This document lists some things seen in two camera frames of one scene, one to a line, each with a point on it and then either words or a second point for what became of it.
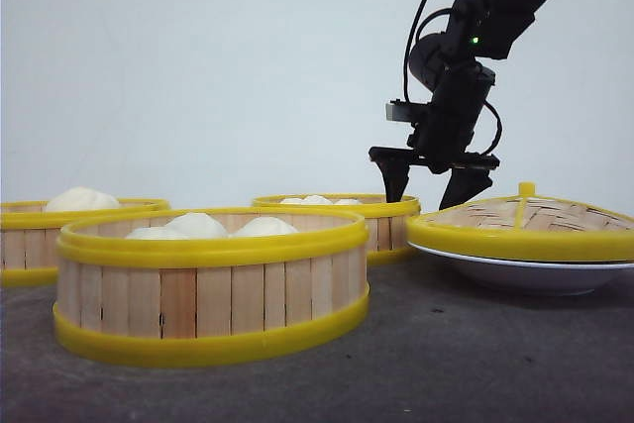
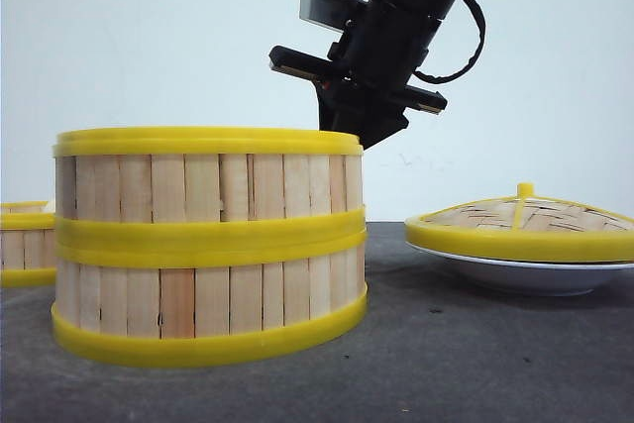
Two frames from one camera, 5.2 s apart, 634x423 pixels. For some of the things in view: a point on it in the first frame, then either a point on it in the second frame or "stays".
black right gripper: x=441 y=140 → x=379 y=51
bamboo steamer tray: x=208 y=286 stays
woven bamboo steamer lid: x=527 y=226 stays
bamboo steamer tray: x=30 y=235 stays
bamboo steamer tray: x=385 y=221 → x=211 y=194
